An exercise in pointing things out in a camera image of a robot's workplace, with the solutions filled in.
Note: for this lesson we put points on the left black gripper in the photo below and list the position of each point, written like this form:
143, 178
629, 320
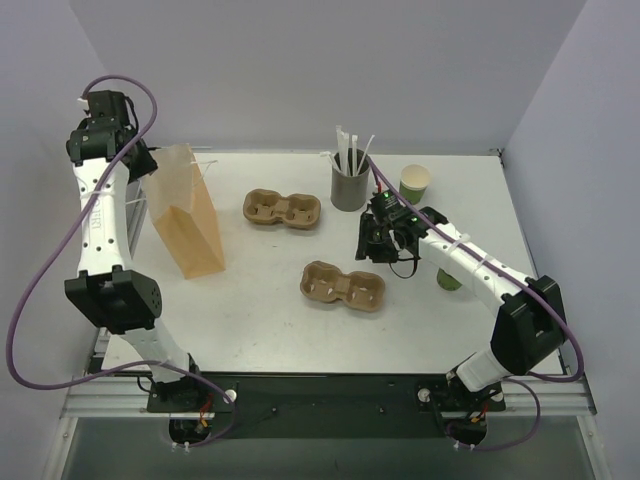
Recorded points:
142, 161

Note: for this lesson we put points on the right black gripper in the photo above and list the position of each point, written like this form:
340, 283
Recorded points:
368, 236

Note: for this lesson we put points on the brown pulp cup carrier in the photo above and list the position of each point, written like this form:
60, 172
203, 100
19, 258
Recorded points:
358, 290

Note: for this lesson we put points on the green paper coffee cup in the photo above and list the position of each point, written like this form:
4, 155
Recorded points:
446, 281

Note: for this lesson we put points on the brown paper bag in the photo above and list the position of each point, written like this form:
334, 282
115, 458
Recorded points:
183, 213

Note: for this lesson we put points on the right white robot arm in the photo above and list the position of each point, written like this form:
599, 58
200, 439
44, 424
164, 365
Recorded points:
524, 333

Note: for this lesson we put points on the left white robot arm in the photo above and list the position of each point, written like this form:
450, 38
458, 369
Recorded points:
107, 289

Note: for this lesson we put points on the grey cylindrical straw holder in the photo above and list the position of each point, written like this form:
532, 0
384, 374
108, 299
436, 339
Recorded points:
349, 193

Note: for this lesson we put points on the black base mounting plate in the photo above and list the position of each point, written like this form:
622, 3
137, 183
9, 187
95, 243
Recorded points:
326, 406

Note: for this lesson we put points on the aluminium rail frame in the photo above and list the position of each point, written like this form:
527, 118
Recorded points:
120, 397

